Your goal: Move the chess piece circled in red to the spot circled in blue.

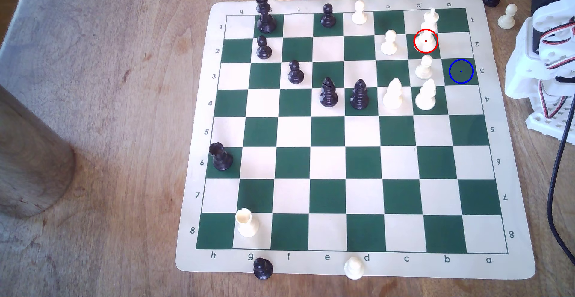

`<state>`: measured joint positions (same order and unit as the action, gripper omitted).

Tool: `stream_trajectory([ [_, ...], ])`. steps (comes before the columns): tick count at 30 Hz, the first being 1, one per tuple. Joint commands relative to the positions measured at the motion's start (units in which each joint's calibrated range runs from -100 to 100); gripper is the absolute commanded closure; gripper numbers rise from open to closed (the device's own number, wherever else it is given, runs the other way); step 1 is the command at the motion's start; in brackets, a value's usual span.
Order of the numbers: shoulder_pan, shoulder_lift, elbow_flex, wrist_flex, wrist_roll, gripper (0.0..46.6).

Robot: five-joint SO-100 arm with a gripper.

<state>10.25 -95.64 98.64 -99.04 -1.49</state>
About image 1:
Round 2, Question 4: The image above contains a white king chess piece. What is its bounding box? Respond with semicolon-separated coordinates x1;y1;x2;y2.
414;8;440;54

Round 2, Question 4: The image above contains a black bishop chess piece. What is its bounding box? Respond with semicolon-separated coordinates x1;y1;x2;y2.
319;77;338;107
350;79;369;110

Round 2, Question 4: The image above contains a black rook chess piece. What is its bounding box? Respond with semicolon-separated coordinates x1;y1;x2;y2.
209;142;234;171

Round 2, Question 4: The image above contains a green and cream chess mat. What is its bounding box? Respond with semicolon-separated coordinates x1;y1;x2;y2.
175;0;536;281

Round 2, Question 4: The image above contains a white rook chess piece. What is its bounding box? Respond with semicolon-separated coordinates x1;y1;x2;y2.
235;207;260;238

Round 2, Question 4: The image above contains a white bishop chess piece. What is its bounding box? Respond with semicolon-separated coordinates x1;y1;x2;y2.
415;79;437;111
383;78;403;110

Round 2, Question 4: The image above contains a black king chess piece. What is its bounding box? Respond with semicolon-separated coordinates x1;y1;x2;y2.
255;0;277;34

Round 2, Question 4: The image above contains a white pawn chess piece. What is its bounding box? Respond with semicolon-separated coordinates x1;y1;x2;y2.
352;0;368;25
498;3;518;30
381;30;398;55
344;256;365;281
415;54;434;80

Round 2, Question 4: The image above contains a round wooden post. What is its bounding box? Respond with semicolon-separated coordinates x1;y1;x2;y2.
0;84;76;219

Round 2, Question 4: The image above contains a red black servo wire bundle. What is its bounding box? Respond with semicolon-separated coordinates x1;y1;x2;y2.
538;81;571;120

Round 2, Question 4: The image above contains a black power cable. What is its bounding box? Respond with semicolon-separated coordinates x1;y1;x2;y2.
547;93;575;266

